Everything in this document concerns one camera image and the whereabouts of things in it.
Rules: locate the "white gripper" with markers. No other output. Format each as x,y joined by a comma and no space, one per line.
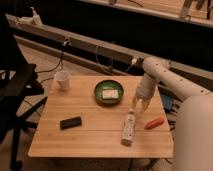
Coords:
144,91

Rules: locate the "white plastic bottle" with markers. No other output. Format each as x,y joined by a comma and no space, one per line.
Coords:
128,129

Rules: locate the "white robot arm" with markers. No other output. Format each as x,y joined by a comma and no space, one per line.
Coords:
193,135

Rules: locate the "white spray bottle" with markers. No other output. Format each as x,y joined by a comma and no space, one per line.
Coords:
36,17

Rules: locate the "orange carrot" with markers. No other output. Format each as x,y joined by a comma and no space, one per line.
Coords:
154,123

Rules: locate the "blue box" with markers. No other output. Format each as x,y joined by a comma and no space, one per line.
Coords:
167,102

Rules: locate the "white sponge block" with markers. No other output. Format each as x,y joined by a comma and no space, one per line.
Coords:
110,94

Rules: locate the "green bowl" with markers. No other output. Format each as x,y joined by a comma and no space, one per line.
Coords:
105,85

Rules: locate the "wooden table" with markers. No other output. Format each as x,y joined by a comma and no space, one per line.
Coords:
99,136

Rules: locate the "black rectangular remote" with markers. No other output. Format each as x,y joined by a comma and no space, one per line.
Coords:
69,123

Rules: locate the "white mug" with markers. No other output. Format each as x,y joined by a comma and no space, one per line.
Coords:
62,78

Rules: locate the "black office chair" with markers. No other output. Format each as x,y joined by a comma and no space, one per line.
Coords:
19,81

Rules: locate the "grey wall rail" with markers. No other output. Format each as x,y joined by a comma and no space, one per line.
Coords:
106,49

